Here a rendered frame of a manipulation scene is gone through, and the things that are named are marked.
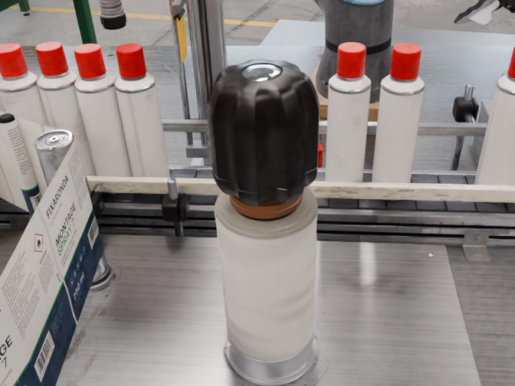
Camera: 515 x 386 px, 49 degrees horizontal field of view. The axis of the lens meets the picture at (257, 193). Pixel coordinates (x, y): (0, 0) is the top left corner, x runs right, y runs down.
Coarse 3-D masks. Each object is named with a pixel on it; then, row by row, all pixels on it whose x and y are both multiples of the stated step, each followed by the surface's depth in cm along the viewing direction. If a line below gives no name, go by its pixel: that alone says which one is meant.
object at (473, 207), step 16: (176, 176) 83; (192, 176) 83; (208, 176) 83; (320, 176) 82; (368, 176) 81; (416, 176) 81; (432, 176) 81; (448, 176) 80; (336, 208) 76; (352, 208) 76; (368, 208) 75; (384, 208) 75; (400, 208) 75; (416, 208) 76; (432, 208) 75; (448, 208) 74; (464, 208) 74; (480, 208) 74; (496, 208) 74; (512, 208) 74
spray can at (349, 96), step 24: (360, 48) 66; (336, 72) 69; (360, 72) 68; (336, 96) 69; (360, 96) 68; (336, 120) 71; (360, 120) 70; (336, 144) 72; (360, 144) 73; (336, 168) 75; (360, 168) 75
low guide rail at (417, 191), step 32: (128, 192) 77; (160, 192) 77; (192, 192) 76; (320, 192) 74; (352, 192) 74; (384, 192) 73; (416, 192) 73; (448, 192) 72; (480, 192) 72; (512, 192) 72
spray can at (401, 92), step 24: (408, 48) 66; (408, 72) 66; (384, 96) 69; (408, 96) 67; (384, 120) 70; (408, 120) 69; (384, 144) 72; (408, 144) 71; (384, 168) 74; (408, 168) 74
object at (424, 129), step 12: (168, 120) 80; (180, 120) 80; (192, 120) 79; (204, 120) 79; (324, 132) 78; (372, 132) 77; (420, 132) 76; (432, 132) 76; (444, 132) 76; (456, 132) 76; (468, 132) 76; (480, 132) 76
